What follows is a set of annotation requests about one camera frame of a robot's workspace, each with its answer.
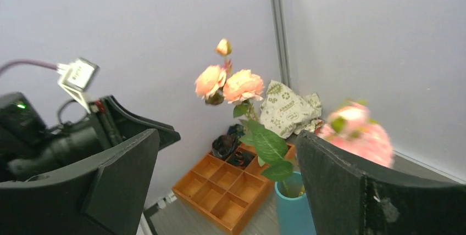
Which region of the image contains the teal cylindrical vase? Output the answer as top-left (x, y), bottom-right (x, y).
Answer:
top-left (274, 171), bottom-right (316, 235)

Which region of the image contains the dark rolled fabric middle-left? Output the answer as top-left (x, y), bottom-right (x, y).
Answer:
top-left (211, 135), bottom-right (239, 160)

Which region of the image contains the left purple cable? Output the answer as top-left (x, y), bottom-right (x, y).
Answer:
top-left (0, 58), bottom-right (59, 77)

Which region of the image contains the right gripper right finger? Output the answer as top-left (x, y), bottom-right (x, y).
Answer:
top-left (295, 131), bottom-right (465, 235)

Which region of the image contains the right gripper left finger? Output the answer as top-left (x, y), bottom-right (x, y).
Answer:
top-left (1, 129), bottom-right (159, 234)

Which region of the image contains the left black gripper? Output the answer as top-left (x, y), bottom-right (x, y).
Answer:
top-left (1, 92), bottom-right (181, 182)

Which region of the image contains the cream printed cloth bag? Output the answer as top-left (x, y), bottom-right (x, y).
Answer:
top-left (259, 80), bottom-right (324, 139)

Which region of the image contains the pink rose flower stem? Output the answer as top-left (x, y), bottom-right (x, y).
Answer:
top-left (317, 100), bottom-right (395, 168)

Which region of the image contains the dark rolled fabric top-right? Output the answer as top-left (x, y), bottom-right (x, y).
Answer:
top-left (227, 124), bottom-right (245, 138)

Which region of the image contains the peach rose flower stem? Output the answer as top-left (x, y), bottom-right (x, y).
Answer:
top-left (195, 38), bottom-right (294, 198)

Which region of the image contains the dark rolled fabric center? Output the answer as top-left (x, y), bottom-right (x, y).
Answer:
top-left (227, 151), bottom-right (255, 170)

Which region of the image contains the orange compartment tray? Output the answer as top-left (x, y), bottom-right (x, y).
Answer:
top-left (172, 143), bottom-right (274, 234)

